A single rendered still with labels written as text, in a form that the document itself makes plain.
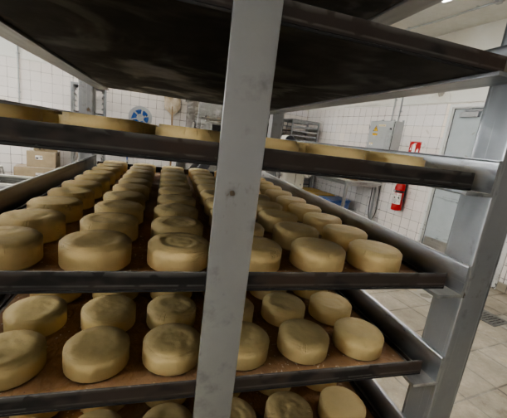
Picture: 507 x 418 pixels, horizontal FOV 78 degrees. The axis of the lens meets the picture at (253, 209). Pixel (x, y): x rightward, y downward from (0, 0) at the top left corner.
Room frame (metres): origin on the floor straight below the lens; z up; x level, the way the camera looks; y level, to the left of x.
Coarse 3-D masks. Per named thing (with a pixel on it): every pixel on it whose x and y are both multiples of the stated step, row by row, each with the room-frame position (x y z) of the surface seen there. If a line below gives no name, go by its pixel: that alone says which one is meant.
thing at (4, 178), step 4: (0, 176) 2.01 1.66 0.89; (4, 176) 2.01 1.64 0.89; (8, 176) 2.02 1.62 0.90; (12, 176) 2.02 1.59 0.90; (16, 176) 2.03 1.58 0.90; (20, 176) 2.04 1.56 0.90; (24, 176) 2.06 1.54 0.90; (0, 180) 2.01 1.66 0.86; (4, 180) 2.01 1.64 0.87; (8, 180) 2.02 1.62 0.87; (12, 180) 2.03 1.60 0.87; (16, 180) 2.03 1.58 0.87; (20, 180) 2.04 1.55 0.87
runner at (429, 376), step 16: (368, 304) 0.36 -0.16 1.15; (384, 320) 0.33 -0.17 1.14; (400, 320) 0.31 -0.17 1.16; (400, 336) 0.31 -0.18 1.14; (416, 336) 0.29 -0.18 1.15; (416, 352) 0.28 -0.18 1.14; (432, 352) 0.27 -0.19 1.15; (432, 368) 0.26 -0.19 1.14; (416, 384) 0.25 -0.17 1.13; (432, 384) 0.26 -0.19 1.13
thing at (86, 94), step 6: (78, 84) 0.72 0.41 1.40; (84, 84) 0.72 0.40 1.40; (78, 90) 0.72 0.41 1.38; (84, 90) 0.72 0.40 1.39; (90, 90) 0.72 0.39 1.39; (78, 96) 0.72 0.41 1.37; (84, 96) 0.72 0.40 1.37; (90, 96) 0.72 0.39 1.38; (78, 102) 0.72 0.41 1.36; (84, 102) 0.72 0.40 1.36; (90, 102) 0.72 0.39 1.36; (78, 108) 0.72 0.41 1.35; (84, 108) 0.72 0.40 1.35; (90, 108) 0.72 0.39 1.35; (78, 156) 0.72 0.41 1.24; (84, 156) 0.72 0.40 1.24
